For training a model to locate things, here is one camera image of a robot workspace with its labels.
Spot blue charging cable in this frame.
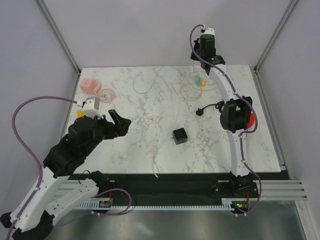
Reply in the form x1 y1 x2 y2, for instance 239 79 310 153
132 65 196 95

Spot black cube power socket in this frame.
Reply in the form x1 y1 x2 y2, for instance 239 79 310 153
172 128 188 145

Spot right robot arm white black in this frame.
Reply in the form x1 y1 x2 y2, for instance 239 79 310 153
190 39 257 179

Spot pink cube power socket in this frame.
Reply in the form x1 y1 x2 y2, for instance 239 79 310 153
80 78 102 95

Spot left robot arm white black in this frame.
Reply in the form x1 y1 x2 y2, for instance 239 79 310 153
0 109 132 240

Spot pink coiled cord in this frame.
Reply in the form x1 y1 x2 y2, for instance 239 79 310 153
96 87 117 104

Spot teal charging cable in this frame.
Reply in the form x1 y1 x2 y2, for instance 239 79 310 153
151 67 201 180

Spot yellow charger plug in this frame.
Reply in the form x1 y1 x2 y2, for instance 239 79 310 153
199 78 207 87

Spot yellow cube power socket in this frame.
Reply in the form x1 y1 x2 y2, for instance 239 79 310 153
76 109 85 118

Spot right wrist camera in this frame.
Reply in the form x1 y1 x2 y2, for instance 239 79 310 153
199 27 215 51

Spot black power cord with plug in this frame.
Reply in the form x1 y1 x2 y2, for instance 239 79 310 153
195 101 226 117

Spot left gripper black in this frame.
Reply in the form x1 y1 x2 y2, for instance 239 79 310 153
83 109 132 156

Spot white slotted cable duct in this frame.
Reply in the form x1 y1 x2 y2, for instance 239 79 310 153
75 199 249 211

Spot yellow charging cable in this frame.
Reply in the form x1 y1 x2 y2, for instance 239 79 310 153
179 71 217 102

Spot teal charger plug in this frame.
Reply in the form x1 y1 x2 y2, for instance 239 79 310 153
194 75 202 85

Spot red cube power socket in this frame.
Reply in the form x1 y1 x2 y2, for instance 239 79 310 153
247 112 256 129

